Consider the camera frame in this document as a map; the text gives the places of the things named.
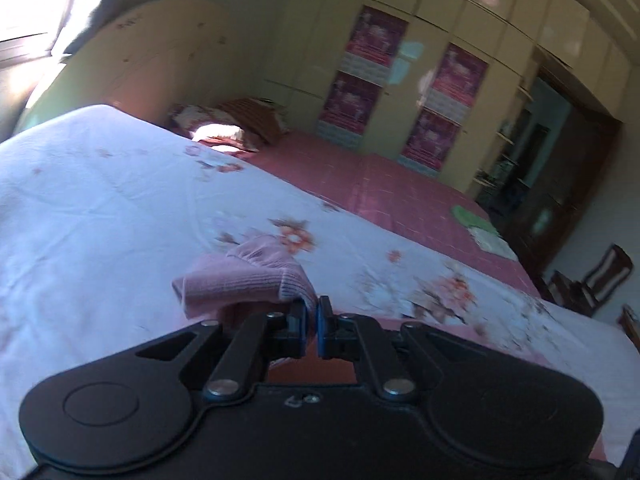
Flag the window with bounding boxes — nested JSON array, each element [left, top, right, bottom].
[[0, 0, 122, 63]]

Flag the pink knit sweater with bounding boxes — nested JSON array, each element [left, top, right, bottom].
[[172, 234, 321, 356]]

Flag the brown wooden door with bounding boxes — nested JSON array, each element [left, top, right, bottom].
[[475, 60, 622, 273]]

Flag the white floral bedspread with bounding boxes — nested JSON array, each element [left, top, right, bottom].
[[0, 104, 640, 480]]

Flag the cream wardrobe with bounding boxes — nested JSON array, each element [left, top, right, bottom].
[[260, 0, 632, 197]]

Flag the green cloth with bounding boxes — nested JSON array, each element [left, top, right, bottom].
[[451, 204, 494, 229]]

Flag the dark wooden chair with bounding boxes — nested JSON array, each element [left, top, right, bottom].
[[546, 243, 634, 318]]

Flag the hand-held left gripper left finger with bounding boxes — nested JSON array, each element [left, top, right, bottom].
[[135, 297, 321, 404]]

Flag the white folded cloth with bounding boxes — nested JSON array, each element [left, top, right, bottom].
[[469, 225, 519, 262]]

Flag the light wooden headboard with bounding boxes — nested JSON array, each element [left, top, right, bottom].
[[20, 0, 263, 132]]

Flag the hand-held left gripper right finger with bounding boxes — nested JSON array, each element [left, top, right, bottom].
[[317, 295, 502, 404]]

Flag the floral pillow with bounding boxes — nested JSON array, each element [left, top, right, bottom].
[[169, 104, 261, 154]]

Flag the pink checked bed sheet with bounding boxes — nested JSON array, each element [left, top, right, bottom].
[[200, 129, 543, 302]]

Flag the brown striped pillow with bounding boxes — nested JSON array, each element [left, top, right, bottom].
[[215, 97, 289, 147]]

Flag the pink calendar poster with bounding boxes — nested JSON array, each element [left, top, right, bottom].
[[427, 42, 489, 124], [317, 72, 384, 149], [400, 107, 462, 176], [344, 6, 409, 79]]

